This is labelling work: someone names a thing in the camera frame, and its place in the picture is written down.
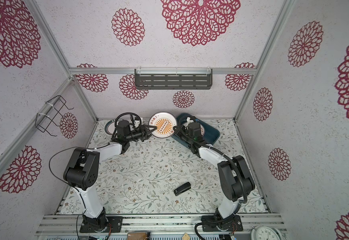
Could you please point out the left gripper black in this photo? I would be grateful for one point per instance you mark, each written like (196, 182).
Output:
(145, 131)

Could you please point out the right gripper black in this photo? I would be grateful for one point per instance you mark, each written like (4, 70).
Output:
(178, 133)

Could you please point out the orange sunburst plate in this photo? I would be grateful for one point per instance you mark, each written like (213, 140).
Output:
(164, 123)

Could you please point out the green red rim plate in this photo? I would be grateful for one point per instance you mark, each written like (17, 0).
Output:
(109, 127)

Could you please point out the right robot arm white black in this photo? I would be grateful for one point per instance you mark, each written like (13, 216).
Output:
(235, 178)

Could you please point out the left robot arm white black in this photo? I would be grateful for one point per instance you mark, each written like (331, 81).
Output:
(82, 170)

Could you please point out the teal plastic bin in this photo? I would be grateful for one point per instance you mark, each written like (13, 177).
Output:
(209, 133)

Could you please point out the black stapler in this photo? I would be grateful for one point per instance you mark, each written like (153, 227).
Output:
(182, 189)

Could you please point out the white analog clock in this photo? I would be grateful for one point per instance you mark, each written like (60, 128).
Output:
(265, 233)

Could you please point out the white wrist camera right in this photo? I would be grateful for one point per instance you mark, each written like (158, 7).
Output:
(189, 120)

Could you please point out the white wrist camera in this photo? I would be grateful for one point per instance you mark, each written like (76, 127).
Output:
(189, 120)
(137, 123)

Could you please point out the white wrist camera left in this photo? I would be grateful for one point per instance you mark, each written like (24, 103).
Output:
(137, 123)

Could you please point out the grey wall shelf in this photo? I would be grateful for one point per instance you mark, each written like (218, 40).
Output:
(173, 80)

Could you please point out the black wire wall rack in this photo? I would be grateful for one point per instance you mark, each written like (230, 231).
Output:
(44, 119)

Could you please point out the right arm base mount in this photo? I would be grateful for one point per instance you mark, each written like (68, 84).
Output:
(233, 225)

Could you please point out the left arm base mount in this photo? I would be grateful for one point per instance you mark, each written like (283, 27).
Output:
(102, 225)

